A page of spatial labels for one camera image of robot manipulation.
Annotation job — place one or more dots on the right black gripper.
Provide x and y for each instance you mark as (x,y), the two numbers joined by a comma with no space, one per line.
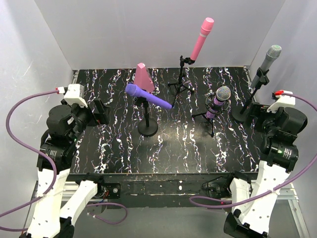
(255,111)

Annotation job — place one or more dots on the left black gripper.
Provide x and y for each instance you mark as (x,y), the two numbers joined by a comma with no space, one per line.
(99,110)

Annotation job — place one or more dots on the black round-base mic stand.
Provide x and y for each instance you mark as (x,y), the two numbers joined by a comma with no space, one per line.
(239,114)

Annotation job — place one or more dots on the purple plastic microphone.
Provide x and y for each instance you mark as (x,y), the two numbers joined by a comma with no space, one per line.
(135,91)

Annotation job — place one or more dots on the black clip mic stand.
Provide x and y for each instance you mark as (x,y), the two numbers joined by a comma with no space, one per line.
(147,127)

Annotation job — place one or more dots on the purple glitter microphone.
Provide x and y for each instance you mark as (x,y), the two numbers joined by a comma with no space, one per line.
(223,92)

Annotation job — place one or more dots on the silver microphone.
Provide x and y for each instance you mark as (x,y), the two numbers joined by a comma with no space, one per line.
(271,55)

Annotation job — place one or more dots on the black folding tripod stand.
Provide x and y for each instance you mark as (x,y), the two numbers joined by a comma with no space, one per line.
(179,85)

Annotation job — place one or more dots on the pink microphone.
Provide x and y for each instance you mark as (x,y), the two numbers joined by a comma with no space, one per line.
(206,28)

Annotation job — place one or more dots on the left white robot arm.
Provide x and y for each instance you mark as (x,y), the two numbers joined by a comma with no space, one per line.
(65,123)

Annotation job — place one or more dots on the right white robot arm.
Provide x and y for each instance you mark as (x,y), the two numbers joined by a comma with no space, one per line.
(280,123)

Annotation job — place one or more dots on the pink metronome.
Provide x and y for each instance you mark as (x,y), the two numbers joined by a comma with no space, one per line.
(143,79)

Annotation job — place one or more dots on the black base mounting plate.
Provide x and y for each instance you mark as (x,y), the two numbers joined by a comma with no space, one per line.
(162,190)

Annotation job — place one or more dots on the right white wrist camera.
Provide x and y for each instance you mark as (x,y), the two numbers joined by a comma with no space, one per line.
(281,100)

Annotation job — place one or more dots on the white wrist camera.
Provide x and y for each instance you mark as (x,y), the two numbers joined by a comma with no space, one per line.
(281,100)
(73,94)

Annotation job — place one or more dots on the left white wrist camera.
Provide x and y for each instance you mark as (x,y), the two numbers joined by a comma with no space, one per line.
(73,94)

